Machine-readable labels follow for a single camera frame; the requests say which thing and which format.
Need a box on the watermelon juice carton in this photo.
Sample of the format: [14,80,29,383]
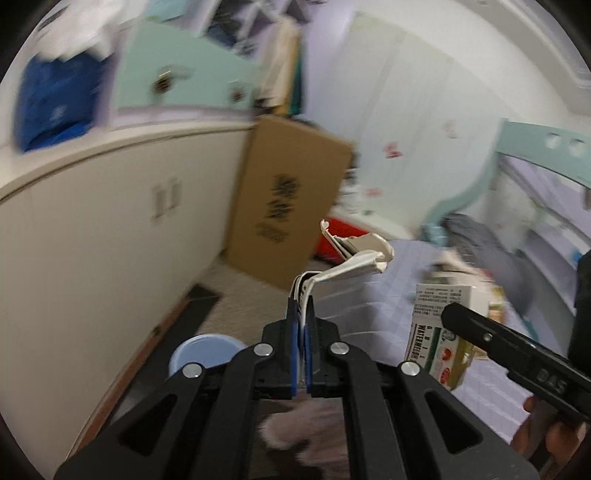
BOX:
[405,283,490,390]

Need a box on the light blue trash bin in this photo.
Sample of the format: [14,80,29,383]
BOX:
[168,334,246,377]

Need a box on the person's right hand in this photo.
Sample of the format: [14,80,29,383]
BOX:
[510,417,590,467]

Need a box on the grey checked tablecloth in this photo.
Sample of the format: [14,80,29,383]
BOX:
[308,239,555,444]

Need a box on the red storage box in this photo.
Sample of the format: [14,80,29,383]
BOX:
[315,218,368,265]

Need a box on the grey blanket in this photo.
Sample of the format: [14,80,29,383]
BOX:
[442,213,535,316]

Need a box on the tall brown cardboard box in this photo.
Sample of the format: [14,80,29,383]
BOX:
[225,115,355,290]

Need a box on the pink butterfly sticker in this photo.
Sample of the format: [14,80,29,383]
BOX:
[384,142,403,159]

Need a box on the cream low cabinet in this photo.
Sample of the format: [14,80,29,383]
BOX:
[1,126,250,477]

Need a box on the mint drawer shelf unit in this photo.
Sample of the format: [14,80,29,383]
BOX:
[110,0,306,130]

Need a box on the blue paper bag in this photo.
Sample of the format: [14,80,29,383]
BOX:
[13,53,108,152]

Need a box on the mint bunk bed frame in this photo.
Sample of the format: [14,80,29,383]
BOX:
[420,120,590,246]

